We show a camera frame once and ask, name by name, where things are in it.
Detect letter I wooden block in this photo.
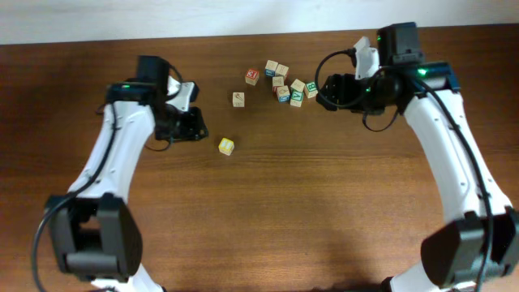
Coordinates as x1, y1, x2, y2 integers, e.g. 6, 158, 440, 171
275, 63, 289, 79

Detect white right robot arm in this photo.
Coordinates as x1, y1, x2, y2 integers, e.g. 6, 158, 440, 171
317, 22, 518, 292

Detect blue L wooden block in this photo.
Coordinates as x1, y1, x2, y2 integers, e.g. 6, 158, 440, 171
264, 60, 279, 77

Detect blue ice cream block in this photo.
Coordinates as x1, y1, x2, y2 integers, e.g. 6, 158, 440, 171
276, 85, 290, 103

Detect red number three block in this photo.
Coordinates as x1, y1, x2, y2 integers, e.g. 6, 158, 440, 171
245, 69, 260, 86

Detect green V wooden block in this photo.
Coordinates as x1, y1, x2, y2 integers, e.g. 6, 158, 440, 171
290, 91, 304, 107

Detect yellow number eleven block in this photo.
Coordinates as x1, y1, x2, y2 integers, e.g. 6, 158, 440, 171
218, 138, 234, 156

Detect green B wooden block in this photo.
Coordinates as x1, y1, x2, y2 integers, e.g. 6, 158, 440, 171
303, 82, 318, 99

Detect letter Y wooden block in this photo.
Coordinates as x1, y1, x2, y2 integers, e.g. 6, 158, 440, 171
272, 75, 285, 92

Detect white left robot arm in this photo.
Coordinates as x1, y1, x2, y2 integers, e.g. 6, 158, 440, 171
31, 55, 208, 291

